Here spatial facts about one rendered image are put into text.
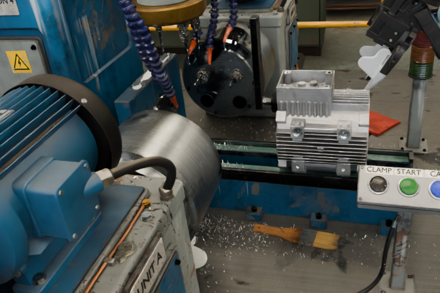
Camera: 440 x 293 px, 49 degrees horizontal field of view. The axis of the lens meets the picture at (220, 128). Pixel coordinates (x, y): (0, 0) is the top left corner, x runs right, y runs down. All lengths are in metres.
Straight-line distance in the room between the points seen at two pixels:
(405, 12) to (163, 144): 0.51
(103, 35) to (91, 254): 0.71
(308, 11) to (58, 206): 3.83
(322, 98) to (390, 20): 0.23
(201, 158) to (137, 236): 0.30
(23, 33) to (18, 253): 0.67
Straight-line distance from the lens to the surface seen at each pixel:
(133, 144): 0.88
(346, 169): 1.10
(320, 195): 1.19
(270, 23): 1.54
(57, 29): 1.09
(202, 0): 1.10
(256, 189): 1.21
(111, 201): 0.73
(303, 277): 1.09
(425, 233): 1.23
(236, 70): 1.36
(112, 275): 0.64
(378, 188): 0.89
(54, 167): 0.57
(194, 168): 0.90
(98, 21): 1.24
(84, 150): 0.65
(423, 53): 1.37
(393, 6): 0.97
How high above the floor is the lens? 1.59
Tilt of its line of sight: 29 degrees down
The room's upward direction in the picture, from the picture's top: 7 degrees counter-clockwise
